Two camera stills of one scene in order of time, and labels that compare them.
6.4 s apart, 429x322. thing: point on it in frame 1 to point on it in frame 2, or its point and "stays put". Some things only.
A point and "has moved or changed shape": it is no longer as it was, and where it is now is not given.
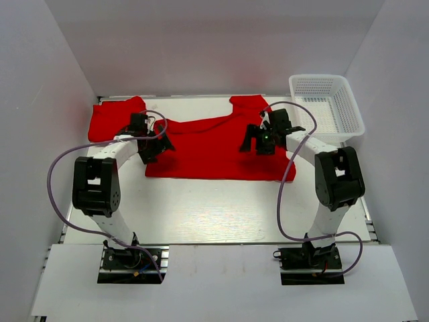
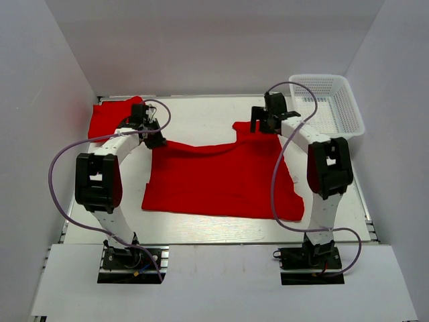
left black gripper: [155, 147] to [153, 139]
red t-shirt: [210, 149] has moved or changed shape
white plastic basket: [331, 100] stays put
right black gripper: [257, 141] to [260, 120]
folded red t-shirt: [110, 117] stays put
